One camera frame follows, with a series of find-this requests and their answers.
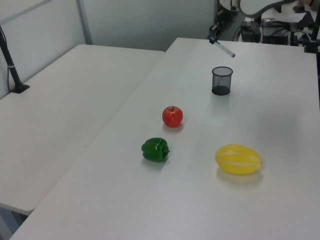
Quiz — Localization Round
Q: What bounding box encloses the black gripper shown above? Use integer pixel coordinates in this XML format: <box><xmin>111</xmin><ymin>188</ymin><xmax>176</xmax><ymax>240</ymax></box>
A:
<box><xmin>207</xmin><ymin>23</ymin><xmax>222</xmax><ymax>45</ymax></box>

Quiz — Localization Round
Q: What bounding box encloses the black mesh pen holder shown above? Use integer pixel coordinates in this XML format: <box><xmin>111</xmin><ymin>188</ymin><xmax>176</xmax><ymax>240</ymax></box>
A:
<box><xmin>211</xmin><ymin>66</ymin><xmax>234</xmax><ymax>96</ymax></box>

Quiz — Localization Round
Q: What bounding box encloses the white side table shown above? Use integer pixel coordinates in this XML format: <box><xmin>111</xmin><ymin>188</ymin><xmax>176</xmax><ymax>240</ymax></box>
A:
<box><xmin>0</xmin><ymin>44</ymin><xmax>166</xmax><ymax>216</ymax></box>

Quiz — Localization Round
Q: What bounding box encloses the black clamp stand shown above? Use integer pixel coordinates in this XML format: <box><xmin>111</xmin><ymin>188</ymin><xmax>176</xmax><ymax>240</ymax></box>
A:
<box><xmin>303</xmin><ymin>0</ymin><xmax>320</xmax><ymax>54</ymax></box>

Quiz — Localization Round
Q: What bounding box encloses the thin cable along pole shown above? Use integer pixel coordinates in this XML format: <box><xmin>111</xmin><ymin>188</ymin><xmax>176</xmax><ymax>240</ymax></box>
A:
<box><xmin>6</xmin><ymin>65</ymin><xmax>12</xmax><ymax>94</ymax></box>

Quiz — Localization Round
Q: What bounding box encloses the black electronics unit with cables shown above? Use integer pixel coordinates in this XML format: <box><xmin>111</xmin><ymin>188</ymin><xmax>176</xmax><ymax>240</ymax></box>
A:
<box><xmin>261</xmin><ymin>27</ymin><xmax>301</xmax><ymax>46</ymax></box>

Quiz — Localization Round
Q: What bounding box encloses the green bell pepper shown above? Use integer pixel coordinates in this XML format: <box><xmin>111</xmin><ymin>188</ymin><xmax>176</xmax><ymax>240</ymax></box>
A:
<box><xmin>141</xmin><ymin>137</ymin><xmax>171</xmax><ymax>163</ymax></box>

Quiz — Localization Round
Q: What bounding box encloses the blue and white marker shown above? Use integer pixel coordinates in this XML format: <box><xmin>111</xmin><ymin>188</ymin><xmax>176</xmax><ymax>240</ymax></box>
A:
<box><xmin>207</xmin><ymin>36</ymin><xmax>237</xmax><ymax>59</ymax></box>

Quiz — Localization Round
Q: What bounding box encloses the yellow striped melon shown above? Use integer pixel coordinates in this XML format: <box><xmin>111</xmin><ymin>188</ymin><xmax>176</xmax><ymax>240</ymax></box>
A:
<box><xmin>215</xmin><ymin>143</ymin><xmax>263</xmax><ymax>176</ymax></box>

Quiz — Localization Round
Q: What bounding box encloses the black camera pole with base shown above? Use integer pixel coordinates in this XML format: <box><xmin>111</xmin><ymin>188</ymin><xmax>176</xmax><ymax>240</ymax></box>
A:
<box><xmin>0</xmin><ymin>24</ymin><xmax>30</xmax><ymax>94</ymax></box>

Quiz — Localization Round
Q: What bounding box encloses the red apple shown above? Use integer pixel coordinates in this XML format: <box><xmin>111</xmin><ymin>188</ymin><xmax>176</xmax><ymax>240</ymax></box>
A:
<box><xmin>162</xmin><ymin>105</ymin><xmax>184</xmax><ymax>129</ymax></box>

